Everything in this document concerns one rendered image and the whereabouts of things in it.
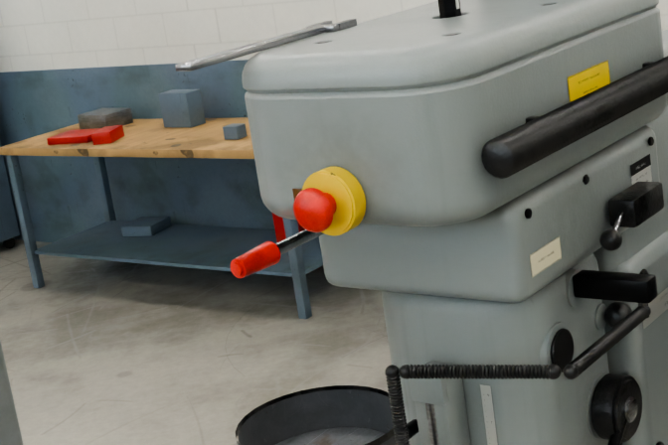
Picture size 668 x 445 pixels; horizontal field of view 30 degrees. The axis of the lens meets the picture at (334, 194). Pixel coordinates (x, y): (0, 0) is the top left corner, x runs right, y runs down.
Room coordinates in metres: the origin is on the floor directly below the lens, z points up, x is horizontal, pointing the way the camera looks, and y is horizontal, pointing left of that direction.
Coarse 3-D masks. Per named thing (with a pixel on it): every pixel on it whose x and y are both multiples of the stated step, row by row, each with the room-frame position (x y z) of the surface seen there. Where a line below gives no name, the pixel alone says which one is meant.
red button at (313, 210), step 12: (300, 192) 1.06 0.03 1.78; (312, 192) 1.05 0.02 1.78; (300, 204) 1.06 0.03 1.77; (312, 204) 1.05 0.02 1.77; (324, 204) 1.05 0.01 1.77; (300, 216) 1.06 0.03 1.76; (312, 216) 1.05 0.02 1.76; (324, 216) 1.05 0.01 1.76; (312, 228) 1.05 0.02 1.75; (324, 228) 1.05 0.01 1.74
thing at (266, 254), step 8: (304, 232) 1.20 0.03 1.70; (312, 232) 1.20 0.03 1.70; (320, 232) 1.21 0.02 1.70; (288, 240) 1.18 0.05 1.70; (296, 240) 1.18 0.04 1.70; (304, 240) 1.19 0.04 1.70; (256, 248) 1.14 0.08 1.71; (264, 248) 1.14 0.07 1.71; (272, 248) 1.15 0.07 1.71; (280, 248) 1.16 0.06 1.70; (288, 248) 1.17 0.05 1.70; (240, 256) 1.13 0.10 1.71; (248, 256) 1.13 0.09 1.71; (256, 256) 1.13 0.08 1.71; (264, 256) 1.14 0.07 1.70; (272, 256) 1.14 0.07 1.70; (232, 264) 1.12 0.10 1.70; (240, 264) 1.12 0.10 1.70; (248, 264) 1.12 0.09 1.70; (256, 264) 1.13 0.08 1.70; (264, 264) 1.14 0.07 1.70; (272, 264) 1.15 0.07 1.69; (232, 272) 1.12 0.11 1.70; (240, 272) 1.12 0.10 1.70; (248, 272) 1.12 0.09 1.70
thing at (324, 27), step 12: (324, 24) 1.31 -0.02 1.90; (336, 24) 1.27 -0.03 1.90; (348, 24) 1.29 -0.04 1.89; (288, 36) 1.23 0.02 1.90; (300, 36) 1.24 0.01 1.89; (312, 36) 1.26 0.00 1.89; (240, 48) 1.18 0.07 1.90; (252, 48) 1.18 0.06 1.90; (264, 48) 1.20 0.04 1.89; (192, 60) 1.14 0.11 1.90; (204, 60) 1.13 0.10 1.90; (216, 60) 1.14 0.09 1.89; (228, 60) 1.16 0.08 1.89
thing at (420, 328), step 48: (432, 336) 1.20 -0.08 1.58; (480, 336) 1.16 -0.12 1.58; (528, 336) 1.16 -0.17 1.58; (576, 336) 1.21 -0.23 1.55; (480, 384) 1.17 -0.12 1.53; (528, 384) 1.16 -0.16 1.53; (576, 384) 1.20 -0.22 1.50; (480, 432) 1.17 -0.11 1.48; (528, 432) 1.15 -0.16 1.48; (576, 432) 1.19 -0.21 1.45
